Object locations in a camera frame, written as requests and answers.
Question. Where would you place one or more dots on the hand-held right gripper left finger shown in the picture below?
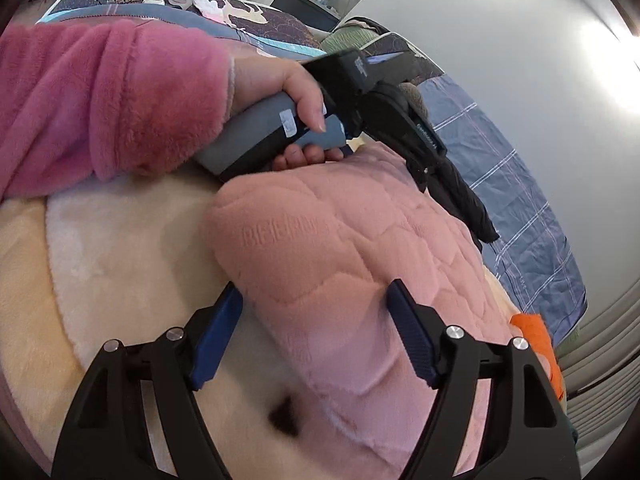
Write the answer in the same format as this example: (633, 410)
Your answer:
(217, 340)

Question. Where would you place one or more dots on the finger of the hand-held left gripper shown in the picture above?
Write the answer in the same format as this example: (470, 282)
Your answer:
(420, 177)

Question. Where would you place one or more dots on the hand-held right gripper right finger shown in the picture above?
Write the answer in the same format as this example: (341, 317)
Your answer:
(412, 335)

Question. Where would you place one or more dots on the pink quilted jacket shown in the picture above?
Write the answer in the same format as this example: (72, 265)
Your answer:
(350, 240)

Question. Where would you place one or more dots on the person's left hand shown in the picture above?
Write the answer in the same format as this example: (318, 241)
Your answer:
(270, 80)

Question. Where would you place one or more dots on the black puffy garment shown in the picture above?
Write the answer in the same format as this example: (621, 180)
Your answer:
(465, 200)

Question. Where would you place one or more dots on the blue plaid bed sheet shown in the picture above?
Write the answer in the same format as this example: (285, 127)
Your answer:
(515, 210)

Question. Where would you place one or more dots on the dark patterned pillow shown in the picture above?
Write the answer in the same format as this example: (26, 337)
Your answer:
(425, 67)

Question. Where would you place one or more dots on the cream pink plush blanket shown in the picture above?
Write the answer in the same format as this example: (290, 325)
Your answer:
(125, 260)

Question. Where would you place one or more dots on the orange garment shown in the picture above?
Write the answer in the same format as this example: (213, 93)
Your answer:
(535, 330)

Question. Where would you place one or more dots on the dark cabinet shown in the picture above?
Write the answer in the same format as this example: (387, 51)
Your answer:
(305, 7)

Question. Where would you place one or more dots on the green pillow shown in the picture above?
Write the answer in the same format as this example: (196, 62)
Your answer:
(350, 37)

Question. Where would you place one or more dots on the dark patterned duvet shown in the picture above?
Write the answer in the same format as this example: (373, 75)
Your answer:
(150, 15)

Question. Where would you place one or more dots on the beige pleated curtain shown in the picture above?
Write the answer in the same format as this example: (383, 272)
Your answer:
(610, 350)

